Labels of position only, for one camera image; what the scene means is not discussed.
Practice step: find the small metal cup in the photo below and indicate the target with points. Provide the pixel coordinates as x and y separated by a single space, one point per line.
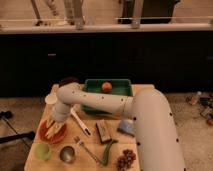
67 154

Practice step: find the blue sponge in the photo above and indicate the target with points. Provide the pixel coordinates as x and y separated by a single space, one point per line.
126 128

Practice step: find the bunch of dark grapes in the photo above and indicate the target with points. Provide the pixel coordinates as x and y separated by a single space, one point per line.
126 160

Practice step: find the white round container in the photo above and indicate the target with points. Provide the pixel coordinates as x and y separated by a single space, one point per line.
51 99

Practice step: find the dark red bowl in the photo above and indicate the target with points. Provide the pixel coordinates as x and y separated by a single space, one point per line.
68 80

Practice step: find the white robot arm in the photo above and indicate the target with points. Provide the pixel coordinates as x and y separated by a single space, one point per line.
154 125

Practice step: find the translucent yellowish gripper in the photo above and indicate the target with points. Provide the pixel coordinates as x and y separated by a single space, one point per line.
50 121

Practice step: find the wooden block eraser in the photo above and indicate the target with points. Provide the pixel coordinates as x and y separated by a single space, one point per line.
103 131

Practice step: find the yellow banana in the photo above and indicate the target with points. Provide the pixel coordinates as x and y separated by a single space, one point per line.
54 129

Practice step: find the orange fruit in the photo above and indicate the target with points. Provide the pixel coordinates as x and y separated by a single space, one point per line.
106 87

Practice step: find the green plastic tray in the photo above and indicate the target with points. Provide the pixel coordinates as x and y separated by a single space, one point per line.
119 86

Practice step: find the light green plastic cup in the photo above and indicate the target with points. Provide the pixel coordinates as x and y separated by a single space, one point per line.
42 151

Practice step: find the orange plastic bowl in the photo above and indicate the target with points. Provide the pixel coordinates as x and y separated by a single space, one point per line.
56 138

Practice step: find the black tripod stand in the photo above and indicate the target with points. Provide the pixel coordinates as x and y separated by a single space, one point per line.
5 116

